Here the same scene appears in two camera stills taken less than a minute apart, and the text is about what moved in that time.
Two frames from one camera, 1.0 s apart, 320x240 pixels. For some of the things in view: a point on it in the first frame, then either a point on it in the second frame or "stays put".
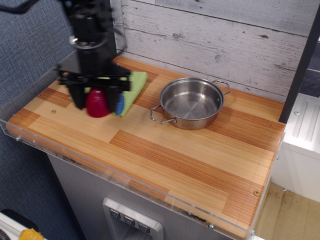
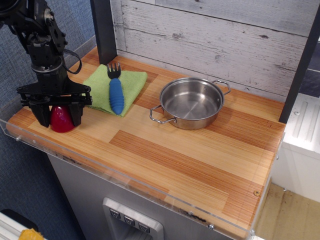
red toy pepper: [97, 102] -> [61, 120]
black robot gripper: [95, 66] -> [53, 88]
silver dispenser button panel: [127, 224] stays put
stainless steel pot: [194, 103] stays put
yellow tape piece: [30, 234] stays put
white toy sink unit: [297, 168] stays put
